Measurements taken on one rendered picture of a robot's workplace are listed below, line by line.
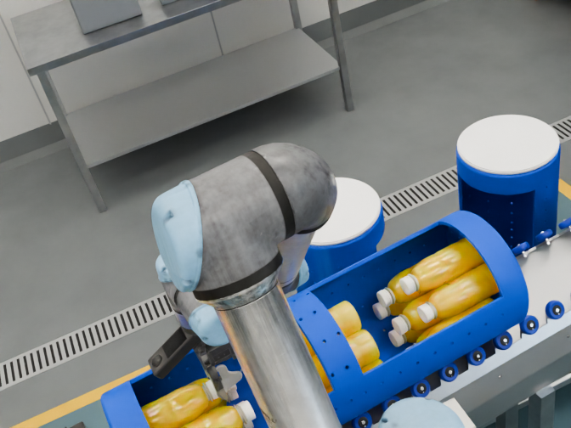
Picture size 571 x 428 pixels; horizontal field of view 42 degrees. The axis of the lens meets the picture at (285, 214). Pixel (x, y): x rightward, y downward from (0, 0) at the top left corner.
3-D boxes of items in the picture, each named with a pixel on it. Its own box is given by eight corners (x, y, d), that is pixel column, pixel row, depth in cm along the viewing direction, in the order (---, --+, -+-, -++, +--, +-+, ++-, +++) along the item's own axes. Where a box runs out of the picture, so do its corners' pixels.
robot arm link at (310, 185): (327, 97, 91) (279, 242, 135) (249, 133, 87) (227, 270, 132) (380, 172, 88) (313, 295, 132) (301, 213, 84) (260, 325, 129)
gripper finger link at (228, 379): (251, 395, 147) (236, 359, 143) (224, 409, 146) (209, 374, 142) (245, 386, 150) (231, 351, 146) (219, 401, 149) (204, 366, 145)
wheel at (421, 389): (426, 374, 163) (422, 373, 165) (409, 384, 162) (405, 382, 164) (435, 392, 163) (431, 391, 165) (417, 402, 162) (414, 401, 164)
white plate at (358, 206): (324, 258, 189) (325, 261, 190) (401, 203, 200) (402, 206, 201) (259, 213, 208) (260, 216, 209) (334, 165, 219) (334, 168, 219)
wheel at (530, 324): (535, 312, 170) (530, 311, 172) (519, 320, 169) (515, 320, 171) (543, 329, 170) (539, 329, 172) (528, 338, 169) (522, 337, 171)
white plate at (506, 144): (456, 117, 225) (456, 121, 226) (457, 174, 205) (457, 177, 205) (553, 110, 218) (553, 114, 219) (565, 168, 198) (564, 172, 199)
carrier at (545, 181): (466, 313, 281) (467, 375, 260) (455, 120, 226) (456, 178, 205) (545, 312, 274) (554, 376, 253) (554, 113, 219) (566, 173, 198)
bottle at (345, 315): (362, 314, 153) (282, 357, 149) (364, 335, 158) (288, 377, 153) (343, 292, 158) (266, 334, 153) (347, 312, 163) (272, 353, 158)
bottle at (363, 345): (384, 363, 155) (306, 408, 150) (366, 345, 161) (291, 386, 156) (378, 340, 151) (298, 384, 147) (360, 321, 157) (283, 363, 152)
